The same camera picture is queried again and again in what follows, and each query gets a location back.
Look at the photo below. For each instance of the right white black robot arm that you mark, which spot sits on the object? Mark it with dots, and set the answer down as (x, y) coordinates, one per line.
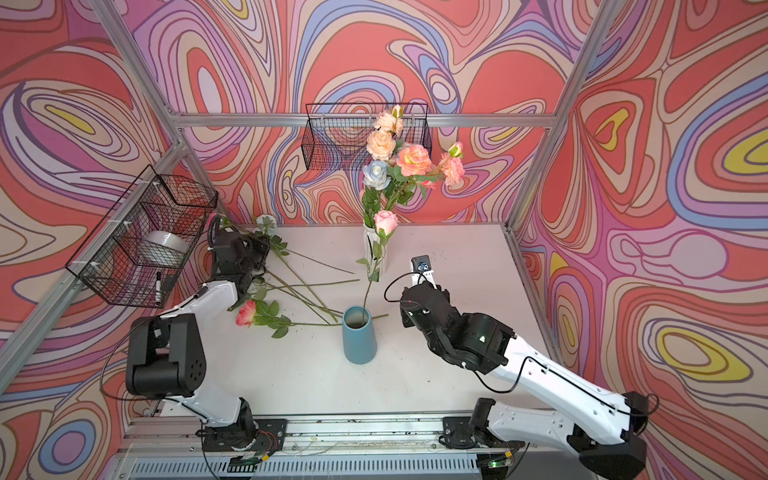
(599, 427)

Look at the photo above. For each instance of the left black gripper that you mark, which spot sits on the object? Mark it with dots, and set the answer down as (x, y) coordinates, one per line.
(254, 241)

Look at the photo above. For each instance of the black wire basket wall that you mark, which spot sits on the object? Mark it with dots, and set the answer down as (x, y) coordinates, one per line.
(108, 263)
(335, 134)

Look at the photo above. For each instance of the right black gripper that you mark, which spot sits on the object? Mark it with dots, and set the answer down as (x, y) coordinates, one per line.
(408, 321)

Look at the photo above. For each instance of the silver tape roll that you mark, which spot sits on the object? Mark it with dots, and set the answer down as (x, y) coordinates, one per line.
(163, 249)

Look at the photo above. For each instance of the black marker pen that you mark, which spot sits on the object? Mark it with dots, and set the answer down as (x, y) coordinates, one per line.
(158, 293)

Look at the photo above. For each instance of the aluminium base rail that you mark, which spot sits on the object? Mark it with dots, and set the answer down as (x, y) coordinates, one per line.
(343, 446)

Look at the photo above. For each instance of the white ribbed vase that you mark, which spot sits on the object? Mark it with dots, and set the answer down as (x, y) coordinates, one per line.
(374, 251)

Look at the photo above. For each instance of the pink bud rose stem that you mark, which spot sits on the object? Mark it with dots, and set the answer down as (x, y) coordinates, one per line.
(385, 224)

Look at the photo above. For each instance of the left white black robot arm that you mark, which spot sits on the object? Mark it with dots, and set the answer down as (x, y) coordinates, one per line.
(166, 358)

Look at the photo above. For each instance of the large peach double rose stem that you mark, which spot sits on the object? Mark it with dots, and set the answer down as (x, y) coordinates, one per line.
(414, 172)

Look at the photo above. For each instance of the black wire basket back wall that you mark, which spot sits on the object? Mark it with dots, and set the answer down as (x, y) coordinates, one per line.
(335, 134)

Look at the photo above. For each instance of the teal ceramic vase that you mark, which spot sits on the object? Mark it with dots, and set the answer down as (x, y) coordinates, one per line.
(358, 335)

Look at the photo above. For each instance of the cream peach rose stem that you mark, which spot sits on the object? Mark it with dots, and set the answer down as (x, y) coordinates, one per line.
(388, 126)

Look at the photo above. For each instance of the red pink rose on table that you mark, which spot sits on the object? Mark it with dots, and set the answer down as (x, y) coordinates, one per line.
(259, 313)

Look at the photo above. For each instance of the white artificial rose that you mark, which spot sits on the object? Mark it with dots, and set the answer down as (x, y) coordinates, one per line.
(375, 181)

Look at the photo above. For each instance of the black wire basket left wall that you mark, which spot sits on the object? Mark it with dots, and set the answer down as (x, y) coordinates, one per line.
(108, 263)

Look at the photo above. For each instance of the pile of artificial flowers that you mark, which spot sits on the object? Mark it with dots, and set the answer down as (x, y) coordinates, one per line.
(280, 276)

